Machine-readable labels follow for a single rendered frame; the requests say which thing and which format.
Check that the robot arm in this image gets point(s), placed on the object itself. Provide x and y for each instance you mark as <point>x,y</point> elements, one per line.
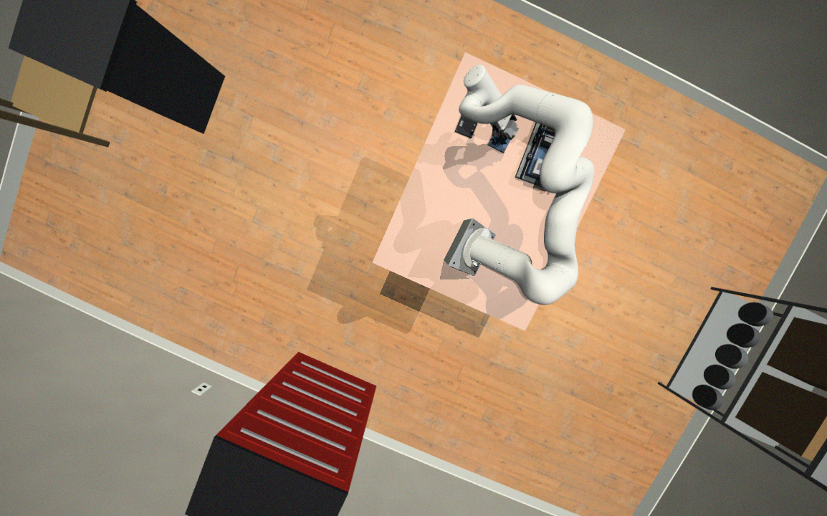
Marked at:
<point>563,172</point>

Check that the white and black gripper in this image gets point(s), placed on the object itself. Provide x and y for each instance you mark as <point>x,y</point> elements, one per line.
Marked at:
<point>501,126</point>

